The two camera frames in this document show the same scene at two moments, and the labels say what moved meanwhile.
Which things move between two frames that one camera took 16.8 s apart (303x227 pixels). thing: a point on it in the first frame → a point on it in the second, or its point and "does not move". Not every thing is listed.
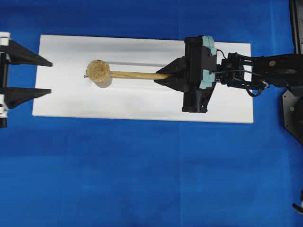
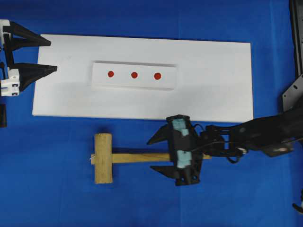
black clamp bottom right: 299,209 does not move
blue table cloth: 67,171 does not move
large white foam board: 73,95 does not move
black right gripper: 198,58 → 187,151
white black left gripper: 15,96 → 17,76
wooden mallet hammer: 98,72 → 103,158
